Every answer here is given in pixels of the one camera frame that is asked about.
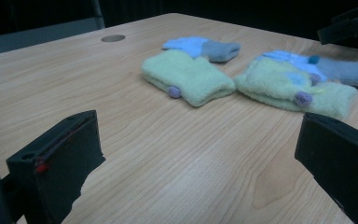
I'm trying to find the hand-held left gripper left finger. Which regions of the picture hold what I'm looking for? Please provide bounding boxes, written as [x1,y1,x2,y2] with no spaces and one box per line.
[6,109,106,224]

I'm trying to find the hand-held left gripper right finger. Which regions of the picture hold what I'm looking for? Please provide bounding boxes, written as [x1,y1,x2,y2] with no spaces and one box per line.
[294,112,358,224]

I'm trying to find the blue fuzzy glove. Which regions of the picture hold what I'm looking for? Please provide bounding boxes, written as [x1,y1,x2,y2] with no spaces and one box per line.
[161,35,242,63]
[257,49,358,88]

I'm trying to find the green fuzzy glove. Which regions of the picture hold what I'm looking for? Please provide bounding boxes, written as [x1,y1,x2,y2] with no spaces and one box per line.
[233,57,358,120]

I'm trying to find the light green sock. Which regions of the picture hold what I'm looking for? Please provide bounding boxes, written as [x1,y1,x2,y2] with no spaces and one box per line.
[141,49,237,108]

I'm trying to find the round grey table grommet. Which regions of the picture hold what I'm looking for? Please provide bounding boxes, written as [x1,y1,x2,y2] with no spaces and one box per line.
[101,34,127,43]

